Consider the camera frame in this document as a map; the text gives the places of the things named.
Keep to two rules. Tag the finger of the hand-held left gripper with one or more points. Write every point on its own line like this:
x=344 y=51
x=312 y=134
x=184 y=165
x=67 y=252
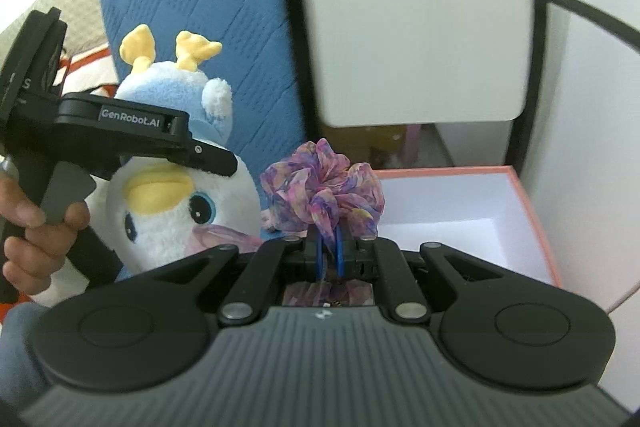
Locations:
x=215 y=161

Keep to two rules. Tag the purple sheer scrunchie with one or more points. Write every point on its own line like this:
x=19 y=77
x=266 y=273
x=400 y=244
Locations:
x=320 y=187

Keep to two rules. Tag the beige plastic cabinet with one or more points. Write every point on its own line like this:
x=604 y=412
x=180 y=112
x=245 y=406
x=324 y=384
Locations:
x=410 y=17

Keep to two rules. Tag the red black striped blanket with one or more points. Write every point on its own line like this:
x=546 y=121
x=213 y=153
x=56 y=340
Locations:
x=87 y=67

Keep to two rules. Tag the white and blue plush duck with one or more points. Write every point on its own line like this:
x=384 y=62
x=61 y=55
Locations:
x=165 y=79

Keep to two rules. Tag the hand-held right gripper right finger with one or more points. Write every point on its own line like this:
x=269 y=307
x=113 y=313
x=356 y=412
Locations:
x=339 y=259

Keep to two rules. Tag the person's left hand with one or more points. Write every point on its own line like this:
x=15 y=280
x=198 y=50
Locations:
x=40 y=257

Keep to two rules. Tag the grey cloth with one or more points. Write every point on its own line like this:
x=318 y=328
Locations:
x=17 y=347

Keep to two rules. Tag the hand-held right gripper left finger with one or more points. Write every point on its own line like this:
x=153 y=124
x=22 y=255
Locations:
x=320 y=259

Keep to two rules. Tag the pink cardboard box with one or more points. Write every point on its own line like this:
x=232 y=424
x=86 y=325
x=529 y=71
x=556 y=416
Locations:
x=530 y=207

